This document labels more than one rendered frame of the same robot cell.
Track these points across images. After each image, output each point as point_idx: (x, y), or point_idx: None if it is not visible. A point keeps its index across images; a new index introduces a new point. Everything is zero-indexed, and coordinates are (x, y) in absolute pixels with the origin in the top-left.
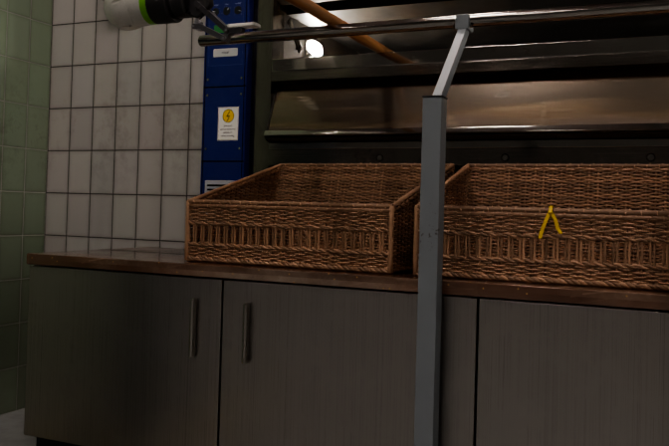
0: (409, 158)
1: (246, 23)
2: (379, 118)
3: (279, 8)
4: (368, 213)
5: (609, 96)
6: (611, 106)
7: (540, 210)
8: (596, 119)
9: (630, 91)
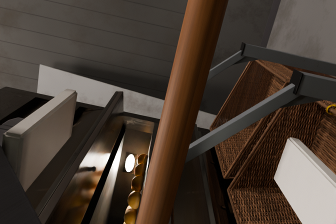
0: None
1: (305, 151)
2: None
3: None
4: None
5: (182, 219)
6: (191, 217)
7: (335, 108)
8: (203, 222)
9: (178, 210)
